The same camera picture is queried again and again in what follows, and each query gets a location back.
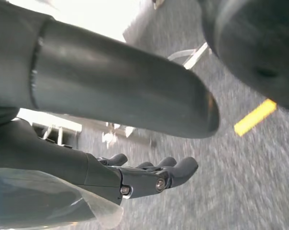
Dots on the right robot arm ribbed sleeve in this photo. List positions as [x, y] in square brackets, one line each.
[3, 116]

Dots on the clear plastic film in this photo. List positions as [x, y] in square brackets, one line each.
[39, 203]

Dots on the white frame stand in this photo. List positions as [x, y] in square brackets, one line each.
[195, 58]

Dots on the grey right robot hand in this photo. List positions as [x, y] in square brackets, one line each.
[111, 82]

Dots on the yellow floor tape line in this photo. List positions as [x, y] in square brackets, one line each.
[254, 117]

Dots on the white low furniture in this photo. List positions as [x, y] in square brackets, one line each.
[50, 122]

